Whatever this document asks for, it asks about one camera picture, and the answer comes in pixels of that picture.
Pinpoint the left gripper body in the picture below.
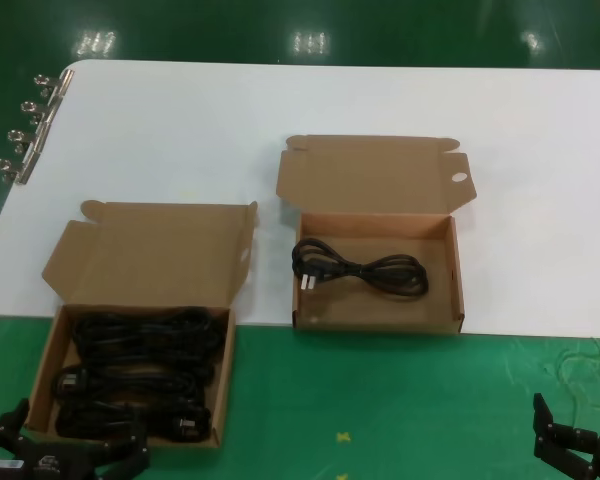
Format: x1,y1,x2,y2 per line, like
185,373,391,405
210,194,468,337
0,437,106,480

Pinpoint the open brown cardboard box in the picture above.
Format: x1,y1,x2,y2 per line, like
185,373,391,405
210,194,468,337
274,133,478,334
24,199,259,448

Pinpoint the silver binder clip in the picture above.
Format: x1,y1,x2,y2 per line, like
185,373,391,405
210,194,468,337
0,155,36,186
20,98,61,126
33,70,76,99
7,127,49,154

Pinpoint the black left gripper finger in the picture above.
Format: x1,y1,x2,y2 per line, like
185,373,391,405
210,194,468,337
97,412,151,474
0,398,31,450

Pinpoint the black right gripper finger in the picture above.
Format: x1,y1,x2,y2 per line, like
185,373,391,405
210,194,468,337
532,393,600,476

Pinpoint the green table mat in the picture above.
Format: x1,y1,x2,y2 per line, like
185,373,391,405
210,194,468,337
0,314,600,480

